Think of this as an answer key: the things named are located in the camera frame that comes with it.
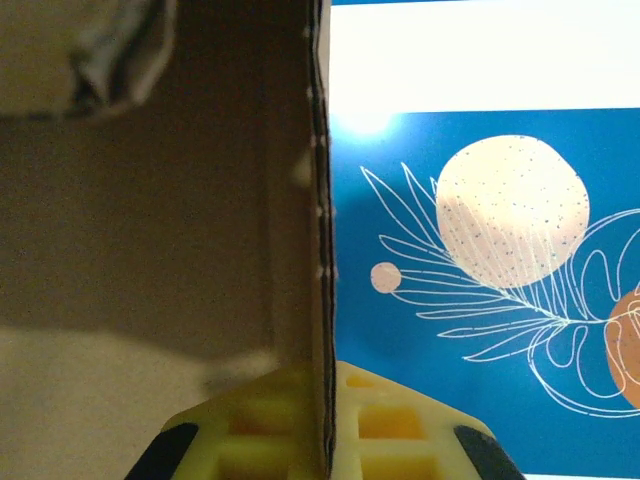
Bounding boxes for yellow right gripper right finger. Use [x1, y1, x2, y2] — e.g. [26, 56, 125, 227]
[334, 360, 527, 480]

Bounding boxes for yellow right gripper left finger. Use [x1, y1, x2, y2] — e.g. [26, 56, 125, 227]
[124, 367, 324, 480]

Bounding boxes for brown cardboard box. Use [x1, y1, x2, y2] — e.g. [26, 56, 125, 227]
[0, 0, 337, 480]

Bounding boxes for blue floral wall panel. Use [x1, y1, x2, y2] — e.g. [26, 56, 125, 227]
[329, 107, 640, 479]

